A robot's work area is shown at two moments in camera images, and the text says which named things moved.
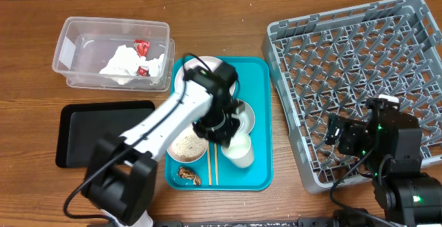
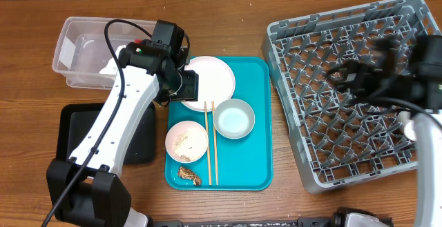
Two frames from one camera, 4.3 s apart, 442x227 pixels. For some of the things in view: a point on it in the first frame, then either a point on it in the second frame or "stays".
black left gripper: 222,136 to 190,90
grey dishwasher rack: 332,61 stays
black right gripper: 349,132 to 349,68
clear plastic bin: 87,43 stays
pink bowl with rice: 188,147 stays
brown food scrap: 186,173 stays
